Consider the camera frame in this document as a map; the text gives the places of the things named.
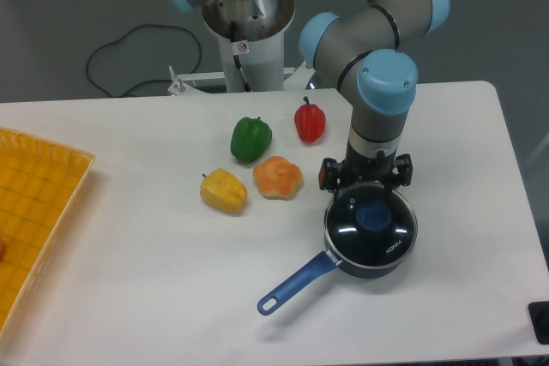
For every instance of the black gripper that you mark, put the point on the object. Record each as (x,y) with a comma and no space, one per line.
(392,171)

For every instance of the glass pot lid blue knob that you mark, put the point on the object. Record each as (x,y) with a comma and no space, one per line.
(370,227)

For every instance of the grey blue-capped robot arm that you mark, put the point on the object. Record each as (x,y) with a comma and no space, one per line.
(360,58)

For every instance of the red bell pepper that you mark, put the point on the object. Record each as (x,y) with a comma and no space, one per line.
(310,121)

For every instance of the orange bread roll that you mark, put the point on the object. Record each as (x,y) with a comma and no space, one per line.
(278,178)

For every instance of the green bell pepper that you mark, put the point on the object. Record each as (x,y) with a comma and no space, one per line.
(251,137)

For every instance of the yellow bell pepper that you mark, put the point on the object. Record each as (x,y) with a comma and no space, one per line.
(221,190)

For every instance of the black corner object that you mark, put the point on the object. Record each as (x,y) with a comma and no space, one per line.
(538,312)

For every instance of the yellow woven basket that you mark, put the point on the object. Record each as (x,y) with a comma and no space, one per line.
(39,181)

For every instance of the blue saucepan with handle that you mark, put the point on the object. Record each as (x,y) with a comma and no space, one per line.
(322,263)

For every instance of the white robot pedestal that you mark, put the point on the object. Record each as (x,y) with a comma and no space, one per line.
(250,35)

